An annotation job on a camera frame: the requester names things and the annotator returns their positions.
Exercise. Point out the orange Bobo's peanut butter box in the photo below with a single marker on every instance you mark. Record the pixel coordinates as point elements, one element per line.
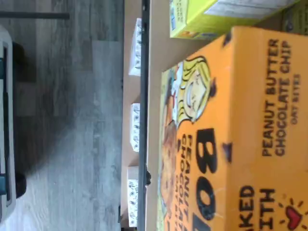
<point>252,120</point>

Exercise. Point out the black metal shelf unit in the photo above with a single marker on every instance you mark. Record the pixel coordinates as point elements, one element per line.
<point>144,96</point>

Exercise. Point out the white patterned carton box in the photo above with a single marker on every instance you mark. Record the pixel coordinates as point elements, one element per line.
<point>135,48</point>
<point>133,204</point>
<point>136,127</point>

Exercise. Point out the green Bobo's apple pie box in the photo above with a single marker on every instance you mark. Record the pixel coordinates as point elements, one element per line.
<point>296,19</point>
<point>192,24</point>

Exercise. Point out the gray cart with teal panels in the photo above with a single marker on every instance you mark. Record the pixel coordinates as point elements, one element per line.
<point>4,120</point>

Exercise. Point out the black metal pole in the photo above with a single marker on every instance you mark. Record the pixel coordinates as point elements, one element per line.
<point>36,15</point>

